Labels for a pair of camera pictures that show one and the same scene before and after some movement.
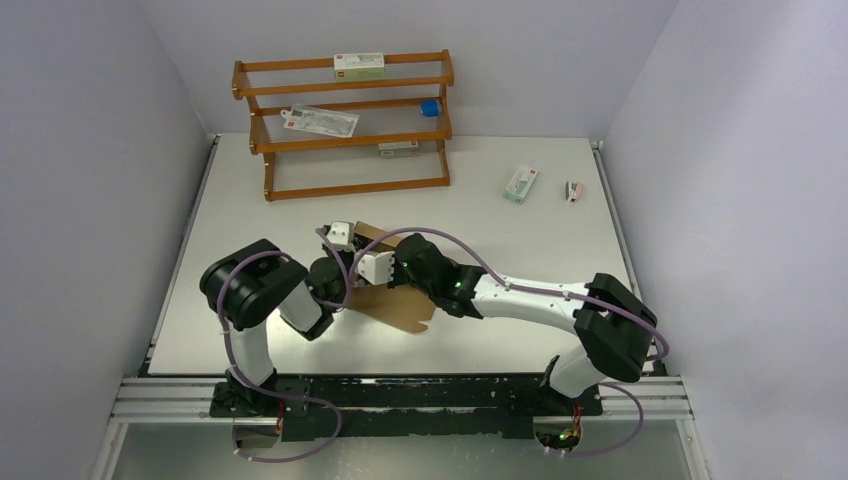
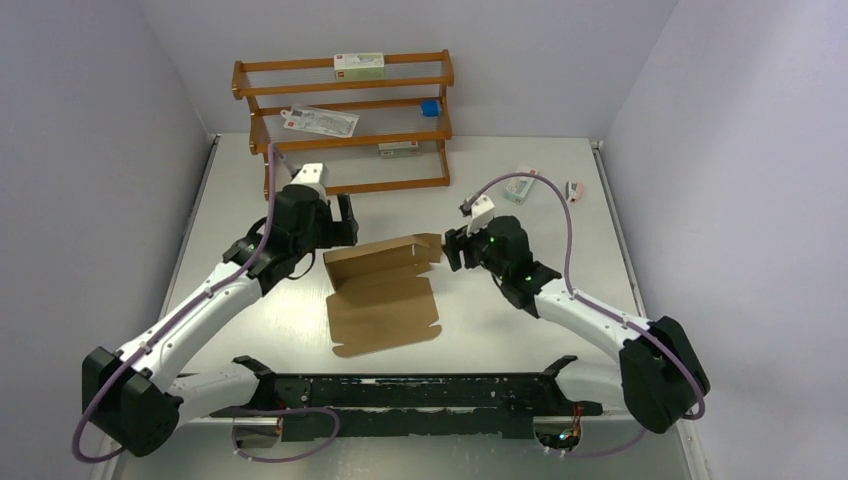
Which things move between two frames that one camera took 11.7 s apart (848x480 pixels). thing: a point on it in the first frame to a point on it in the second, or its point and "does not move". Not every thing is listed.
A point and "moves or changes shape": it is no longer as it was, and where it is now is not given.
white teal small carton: x=519 y=184 does not move
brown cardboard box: x=390 y=304 moves or changes shape
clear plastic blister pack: x=313 y=119 does not move
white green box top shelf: x=361 y=66 does not move
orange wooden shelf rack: x=337 y=126 does not move
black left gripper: x=359 y=242 to x=336 y=232
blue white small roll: x=430 y=108 does not move
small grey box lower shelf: x=398 y=149 does not move
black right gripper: x=396 y=278 to x=455 y=241
